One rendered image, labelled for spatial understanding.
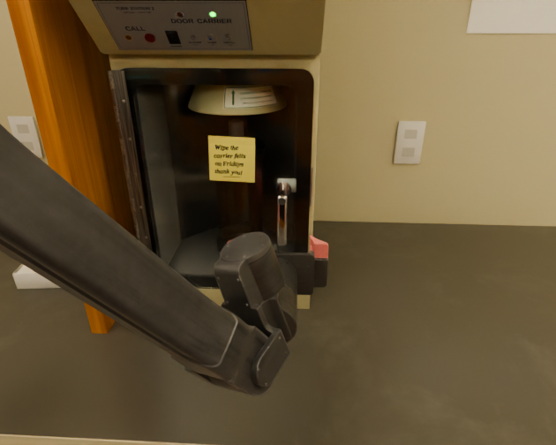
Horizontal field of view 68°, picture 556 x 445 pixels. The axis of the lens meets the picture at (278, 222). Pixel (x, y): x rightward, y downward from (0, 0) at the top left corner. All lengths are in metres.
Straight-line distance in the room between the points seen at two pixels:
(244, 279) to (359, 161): 0.78
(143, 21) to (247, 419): 0.56
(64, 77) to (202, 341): 0.47
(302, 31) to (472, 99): 0.67
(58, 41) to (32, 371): 0.52
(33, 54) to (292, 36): 0.34
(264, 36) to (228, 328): 0.39
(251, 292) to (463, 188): 0.91
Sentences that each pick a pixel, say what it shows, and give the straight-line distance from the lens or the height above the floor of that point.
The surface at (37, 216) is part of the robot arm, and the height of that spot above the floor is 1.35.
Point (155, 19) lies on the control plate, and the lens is 0.62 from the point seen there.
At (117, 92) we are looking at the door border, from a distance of 0.72.
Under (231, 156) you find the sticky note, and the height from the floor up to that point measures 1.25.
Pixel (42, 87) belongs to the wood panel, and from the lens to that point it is 0.68.
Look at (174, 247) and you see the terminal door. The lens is 0.79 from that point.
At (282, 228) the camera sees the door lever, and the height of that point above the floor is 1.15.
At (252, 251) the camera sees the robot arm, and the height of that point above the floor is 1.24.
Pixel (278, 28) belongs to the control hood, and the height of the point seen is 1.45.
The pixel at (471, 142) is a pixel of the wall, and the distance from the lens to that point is 1.22.
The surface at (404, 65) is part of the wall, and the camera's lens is 1.13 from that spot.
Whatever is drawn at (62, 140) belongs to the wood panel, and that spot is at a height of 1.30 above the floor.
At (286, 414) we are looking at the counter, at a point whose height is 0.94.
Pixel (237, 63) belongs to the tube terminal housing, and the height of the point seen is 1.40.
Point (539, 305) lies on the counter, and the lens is 1.00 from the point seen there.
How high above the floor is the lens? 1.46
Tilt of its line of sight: 27 degrees down
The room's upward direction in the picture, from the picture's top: straight up
